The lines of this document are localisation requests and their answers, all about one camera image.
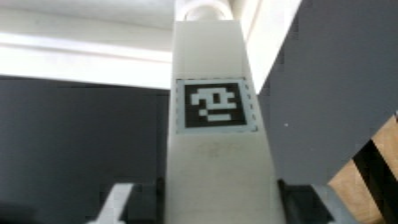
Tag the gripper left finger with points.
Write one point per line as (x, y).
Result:
(132, 203)

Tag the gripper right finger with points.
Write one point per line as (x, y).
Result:
(313, 206)

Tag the white desk top tray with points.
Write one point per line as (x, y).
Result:
(100, 40)

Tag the white desk leg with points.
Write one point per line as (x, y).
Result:
(221, 183)

